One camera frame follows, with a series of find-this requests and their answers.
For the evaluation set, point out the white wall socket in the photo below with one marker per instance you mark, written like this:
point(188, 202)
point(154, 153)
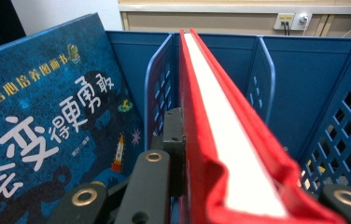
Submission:
point(302, 20)

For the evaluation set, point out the beige cabinet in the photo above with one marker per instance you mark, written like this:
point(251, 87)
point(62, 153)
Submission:
point(195, 21)

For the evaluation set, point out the red picture book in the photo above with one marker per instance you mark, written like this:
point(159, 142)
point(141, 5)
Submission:
point(201, 155)

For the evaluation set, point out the white partition panel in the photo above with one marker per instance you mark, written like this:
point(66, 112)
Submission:
point(71, 12)

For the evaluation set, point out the dark blue picture book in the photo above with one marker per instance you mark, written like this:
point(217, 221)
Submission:
point(39, 109)

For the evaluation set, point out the blue plastic file rack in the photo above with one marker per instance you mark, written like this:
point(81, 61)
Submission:
point(304, 77)

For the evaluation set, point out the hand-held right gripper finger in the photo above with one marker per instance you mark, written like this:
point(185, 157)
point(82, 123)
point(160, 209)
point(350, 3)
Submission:
point(176, 155)

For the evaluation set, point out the beige wall socket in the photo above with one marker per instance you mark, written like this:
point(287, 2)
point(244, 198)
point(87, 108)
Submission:
point(281, 18)

